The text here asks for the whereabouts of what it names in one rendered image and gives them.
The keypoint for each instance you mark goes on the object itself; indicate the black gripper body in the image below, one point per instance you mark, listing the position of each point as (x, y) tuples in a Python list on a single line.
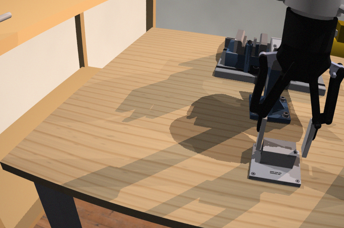
[(308, 41)]

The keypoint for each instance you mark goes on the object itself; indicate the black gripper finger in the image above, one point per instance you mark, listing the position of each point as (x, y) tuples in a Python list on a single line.
[(266, 60), (336, 72)]

